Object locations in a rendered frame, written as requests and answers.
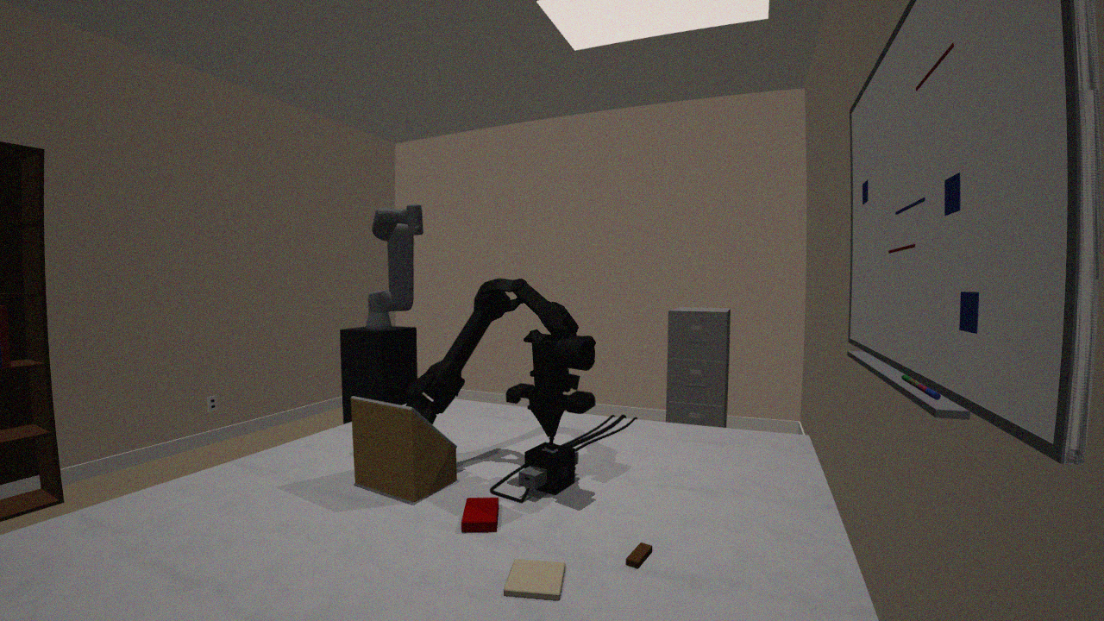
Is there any red flat block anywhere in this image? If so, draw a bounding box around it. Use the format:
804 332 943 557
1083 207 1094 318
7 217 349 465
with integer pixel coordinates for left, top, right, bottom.
461 498 499 533

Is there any tan square tile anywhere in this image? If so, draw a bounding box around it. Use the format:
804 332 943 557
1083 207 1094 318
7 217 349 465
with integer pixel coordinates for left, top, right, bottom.
505 559 565 600

